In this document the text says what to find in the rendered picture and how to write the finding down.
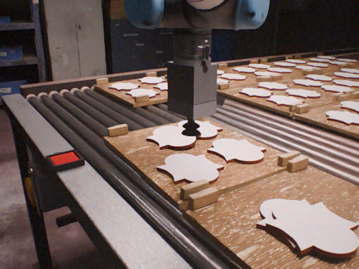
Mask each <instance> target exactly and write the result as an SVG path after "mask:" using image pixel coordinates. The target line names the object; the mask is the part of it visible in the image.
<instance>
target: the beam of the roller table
mask: <svg viewBox="0 0 359 269"><path fill-rule="evenodd" d="M1 100H2V106H3V109H4V110H5V112H6V114H7V115H8V117H9V118H10V120H11V121H12V123H13V124H14V125H15V127H16V129H17V130H18V132H19V134H20V135H21V137H22V138H23V139H24V141H25V143H26V144H27V146H28V148H29V149H30V151H31V152H32V153H33V155H34V157H35V158H36V160H37V161H38V163H39V164H40V165H41V166H42V168H43V170H44V171H45V173H46V175H47V176H48V178H49V179H50V181H51V182H52V184H53V185H54V187H55V188H56V190H57V191H58V193H59V194H60V195H61V197H62V198H63V200H64V201H65V203H66V205H67V207H68V208H69V209H70V211H72V213H73V214H74V216H75V218H76V220H77V221H78V222H79V224H80V225H81V227H82V228H83V229H84V230H85V233H86V234H87V236H88V237H89V238H90V240H91V241H92V243H93V244H94V245H95V247H96V249H97V250H98V252H99V253H100V255H101V256H102V257H103V259H104V260H105V262H106V263H107V265H108V266H109V268H110V269H194V268H193V267H192V266H191V265H190V264H189V263H188V262H187V261H185V260H184V259H183V258H182V257H181V256H180V255H179V254H178V253H177V252H176V251H175V250H174V248H172V247H171V246H170V245H169V244H168V243H167V242H166V241H165V240H164V239H163V238H162V237H161V236H160V235H159V234H158V233H157V232H156V231H155V230H154V229H153V228H152V227H151V226H150V225H149V224H148V223H147V222H146V221H145V220H144V219H143V218H142V217H141V216H140V215H139V214H138V213H137V212H136V211H135V210H134V209H133V208H132V207H131V206H130V205H129V204H128V203H127V202H126V201H125V200H124V199H123V198H122V197H121V196H120V195H119V194H118V193H117V192H116V191H115V190H114V189H113V188H112V187H111V186H110V185H109V184H108V183H107V182H106V181H105V180H104V179H103V178H102V177H101V176H100V175H99V173H98V172H97V171H96V170H95V169H93V168H92V167H91V166H90V165H89V164H88V162H87V161H86V160H85V165H84V166H79V167H76V168H72V169H68V170H64V171H59V172H56V173H55V172H54V171H53V170H52V169H51V167H50V166H49V164H48V163H47V160H46V156H47V155H52V154H53V153H55V152H62V151H67V150H73V149H74V148H73V147H72V146H71V145H70V144H69V143H68V142H67V141H66V140H65V139H64V138H63V137H62V136H61V135H60V134H59V133H58V132H57V131H56V130H55V129H54V128H53V127H52V126H51V125H50V124H49V123H48V122H47V121H46V120H45V119H44V118H43V117H42V116H41V115H40V114H39V113H38V112H37V111H36V110H35V109H34V108H33V107H32V106H31V105H30V104H29V103H28V102H27V101H26V100H25V98H24V97H23V96H22V95H21V94H11V95H7V96H1Z"/></svg>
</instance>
